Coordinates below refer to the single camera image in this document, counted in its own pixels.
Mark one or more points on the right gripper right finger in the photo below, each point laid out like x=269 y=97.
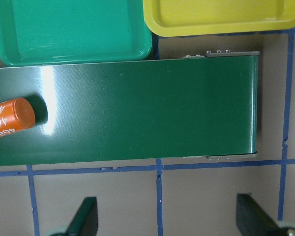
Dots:
x=252 y=220

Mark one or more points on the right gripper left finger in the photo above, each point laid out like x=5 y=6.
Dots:
x=85 y=221

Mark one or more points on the orange 4680 battery cylinder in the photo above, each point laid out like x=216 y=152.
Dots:
x=16 y=115

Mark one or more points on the green conveyor belt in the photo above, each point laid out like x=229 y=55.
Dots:
x=134 y=110

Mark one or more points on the green plastic tray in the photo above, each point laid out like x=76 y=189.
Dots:
x=46 y=32

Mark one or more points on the yellow plastic tray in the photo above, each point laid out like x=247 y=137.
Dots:
x=173 y=18

